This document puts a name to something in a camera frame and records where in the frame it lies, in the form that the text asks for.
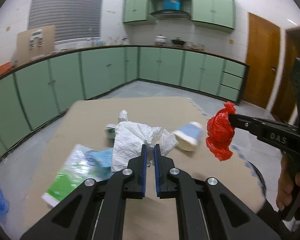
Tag grey window blind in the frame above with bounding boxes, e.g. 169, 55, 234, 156
28, 0, 102, 42

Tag brown wooden door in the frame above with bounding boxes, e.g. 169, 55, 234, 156
243, 13, 280, 108

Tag right hand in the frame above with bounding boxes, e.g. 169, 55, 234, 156
276, 154, 300, 211

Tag blue and white paper cup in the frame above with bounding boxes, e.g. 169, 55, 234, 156
172, 121, 203, 152

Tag white tissue paper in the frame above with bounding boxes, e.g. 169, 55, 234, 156
111, 110, 178, 172

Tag black wok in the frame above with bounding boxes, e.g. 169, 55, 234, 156
171, 37, 186, 47

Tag orange plastic basin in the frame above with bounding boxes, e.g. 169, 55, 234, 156
0, 62, 11, 77

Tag green and white plastic wrapper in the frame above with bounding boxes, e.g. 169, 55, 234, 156
42, 144, 110, 207

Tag blue vent duct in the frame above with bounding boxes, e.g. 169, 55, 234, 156
163, 0, 181, 10

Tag cardboard box with dispenser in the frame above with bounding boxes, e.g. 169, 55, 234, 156
16, 25, 56, 65

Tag black range hood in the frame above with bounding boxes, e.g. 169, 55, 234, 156
151, 10, 191, 20

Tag red plastic bag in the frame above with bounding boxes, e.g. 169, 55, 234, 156
206, 101, 236, 161

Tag green milk carton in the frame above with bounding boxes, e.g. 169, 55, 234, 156
105, 124, 116, 140

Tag white cooking pot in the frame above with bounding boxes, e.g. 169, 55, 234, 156
154, 35, 166, 46

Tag green lower kitchen cabinets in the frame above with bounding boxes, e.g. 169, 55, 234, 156
0, 46, 249, 159

